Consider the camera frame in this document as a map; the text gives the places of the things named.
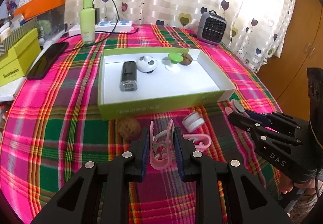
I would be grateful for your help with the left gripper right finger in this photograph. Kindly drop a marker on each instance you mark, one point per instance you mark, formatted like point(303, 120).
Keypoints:
point(224, 188)

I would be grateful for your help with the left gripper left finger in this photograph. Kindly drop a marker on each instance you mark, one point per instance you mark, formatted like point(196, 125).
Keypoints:
point(99, 193)

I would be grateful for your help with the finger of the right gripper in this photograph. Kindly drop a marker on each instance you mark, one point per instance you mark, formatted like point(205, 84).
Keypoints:
point(275, 118)
point(285, 134)

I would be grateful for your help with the pink silicone clip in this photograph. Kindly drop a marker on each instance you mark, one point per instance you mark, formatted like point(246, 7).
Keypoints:
point(200, 141)
point(161, 141)
point(237, 109)

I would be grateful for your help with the white round ribbed cap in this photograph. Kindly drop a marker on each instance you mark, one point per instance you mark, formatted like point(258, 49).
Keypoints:
point(193, 121)

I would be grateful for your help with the brown walnut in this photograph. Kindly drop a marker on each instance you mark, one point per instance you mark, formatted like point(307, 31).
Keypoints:
point(128, 128)
point(186, 59)

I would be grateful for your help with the green-top white suction holder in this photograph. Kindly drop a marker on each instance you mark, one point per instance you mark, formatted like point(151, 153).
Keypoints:
point(172, 64)

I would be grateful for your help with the black bike light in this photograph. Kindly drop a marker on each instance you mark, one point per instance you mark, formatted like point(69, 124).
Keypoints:
point(129, 77)

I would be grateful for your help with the white panda-face gadget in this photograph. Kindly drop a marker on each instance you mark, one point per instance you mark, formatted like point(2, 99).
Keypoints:
point(146, 64)

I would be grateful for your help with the right hand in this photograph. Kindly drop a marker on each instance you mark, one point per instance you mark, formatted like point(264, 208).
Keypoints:
point(286, 184)

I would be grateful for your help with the wooden wardrobe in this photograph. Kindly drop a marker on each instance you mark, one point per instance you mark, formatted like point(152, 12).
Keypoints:
point(286, 76)

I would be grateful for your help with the pink green plaid tablecloth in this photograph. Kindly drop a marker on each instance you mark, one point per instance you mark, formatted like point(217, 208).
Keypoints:
point(54, 126)

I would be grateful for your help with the grey mini space heater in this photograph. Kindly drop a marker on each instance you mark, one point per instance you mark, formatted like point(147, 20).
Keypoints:
point(211, 27)

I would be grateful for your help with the green white cardboard tray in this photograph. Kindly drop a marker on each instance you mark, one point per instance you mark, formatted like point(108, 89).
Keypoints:
point(202, 82)

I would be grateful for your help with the white side shelf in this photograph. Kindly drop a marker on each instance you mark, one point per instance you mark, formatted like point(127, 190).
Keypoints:
point(10, 90)

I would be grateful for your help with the black smartphone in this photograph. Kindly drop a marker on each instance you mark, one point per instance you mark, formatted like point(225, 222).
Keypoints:
point(45, 62)

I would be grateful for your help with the lime green shoe box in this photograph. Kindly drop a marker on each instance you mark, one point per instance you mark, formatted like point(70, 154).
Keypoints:
point(18, 59)

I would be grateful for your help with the white blue power strip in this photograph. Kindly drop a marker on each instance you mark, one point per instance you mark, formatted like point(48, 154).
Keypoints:
point(104, 26)

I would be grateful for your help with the light green lotion bottle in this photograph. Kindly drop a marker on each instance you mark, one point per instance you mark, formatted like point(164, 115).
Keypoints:
point(87, 22)

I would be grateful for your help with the black power adapter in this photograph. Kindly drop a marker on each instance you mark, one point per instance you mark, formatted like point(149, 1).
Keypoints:
point(97, 15)

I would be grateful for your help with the orange-lidded clear storage bin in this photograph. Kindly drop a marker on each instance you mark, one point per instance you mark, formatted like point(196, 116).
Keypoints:
point(49, 15)

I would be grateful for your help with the purple dried flower branches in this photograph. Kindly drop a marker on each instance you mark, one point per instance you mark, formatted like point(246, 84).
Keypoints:
point(11, 2)

